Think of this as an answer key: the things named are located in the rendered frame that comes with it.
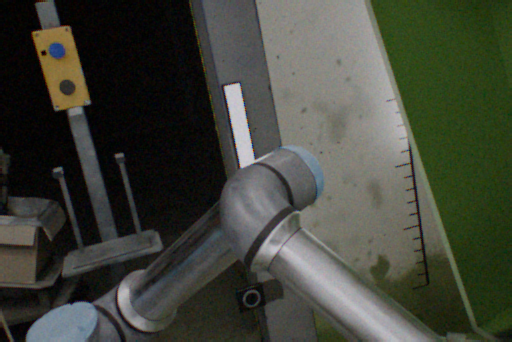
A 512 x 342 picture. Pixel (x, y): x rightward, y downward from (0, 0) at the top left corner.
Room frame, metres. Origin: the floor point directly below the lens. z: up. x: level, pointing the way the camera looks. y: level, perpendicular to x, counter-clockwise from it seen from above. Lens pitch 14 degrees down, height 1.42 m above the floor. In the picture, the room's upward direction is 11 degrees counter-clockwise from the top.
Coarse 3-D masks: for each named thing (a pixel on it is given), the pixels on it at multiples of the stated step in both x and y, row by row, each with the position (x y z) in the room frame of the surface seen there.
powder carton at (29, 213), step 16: (0, 208) 3.23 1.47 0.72; (16, 208) 3.31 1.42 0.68; (32, 208) 3.31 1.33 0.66; (48, 208) 3.16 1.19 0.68; (0, 224) 2.91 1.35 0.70; (16, 224) 2.91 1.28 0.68; (32, 224) 2.92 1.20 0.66; (48, 224) 3.01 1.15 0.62; (0, 240) 2.88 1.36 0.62; (16, 240) 2.88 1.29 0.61; (32, 240) 2.89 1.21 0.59; (48, 240) 3.17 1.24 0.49; (0, 256) 2.93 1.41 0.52; (16, 256) 2.93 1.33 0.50; (32, 256) 2.94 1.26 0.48; (48, 256) 3.20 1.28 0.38; (0, 272) 2.93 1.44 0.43; (16, 272) 2.93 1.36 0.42; (32, 272) 2.94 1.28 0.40
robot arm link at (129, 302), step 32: (256, 160) 0.94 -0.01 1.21; (288, 160) 0.92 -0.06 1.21; (288, 192) 0.86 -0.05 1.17; (320, 192) 0.96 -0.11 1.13; (160, 256) 1.15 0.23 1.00; (192, 256) 1.04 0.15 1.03; (224, 256) 1.01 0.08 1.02; (128, 288) 1.19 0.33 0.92; (160, 288) 1.11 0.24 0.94; (192, 288) 1.08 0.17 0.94; (128, 320) 1.16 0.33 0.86; (160, 320) 1.18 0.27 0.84
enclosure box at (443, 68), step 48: (384, 0) 1.46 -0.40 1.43; (432, 0) 1.50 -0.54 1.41; (480, 0) 1.55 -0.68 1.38; (384, 48) 1.42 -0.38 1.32; (432, 48) 1.49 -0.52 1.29; (480, 48) 1.54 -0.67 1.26; (432, 96) 1.49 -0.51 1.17; (480, 96) 1.54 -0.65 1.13; (432, 144) 1.48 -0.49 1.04; (480, 144) 1.53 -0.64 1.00; (432, 192) 1.47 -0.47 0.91; (480, 192) 1.53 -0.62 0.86; (480, 240) 1.52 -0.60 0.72; (480, 288) 1.51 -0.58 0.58
